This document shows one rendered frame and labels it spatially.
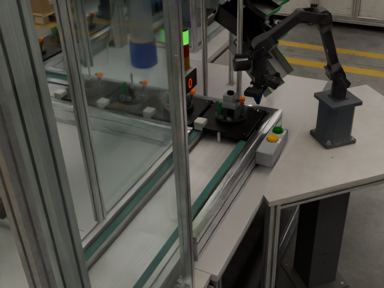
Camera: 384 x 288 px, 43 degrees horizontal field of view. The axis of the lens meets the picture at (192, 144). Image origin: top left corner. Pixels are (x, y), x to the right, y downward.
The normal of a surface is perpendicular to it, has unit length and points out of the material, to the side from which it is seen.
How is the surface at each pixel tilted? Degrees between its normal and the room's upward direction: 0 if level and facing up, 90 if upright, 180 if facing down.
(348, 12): 90
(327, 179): 0
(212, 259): 0
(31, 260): 90
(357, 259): 0
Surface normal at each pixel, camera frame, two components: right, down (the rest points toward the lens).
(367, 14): -0.45, 0.49
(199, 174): -0.04, -0.84
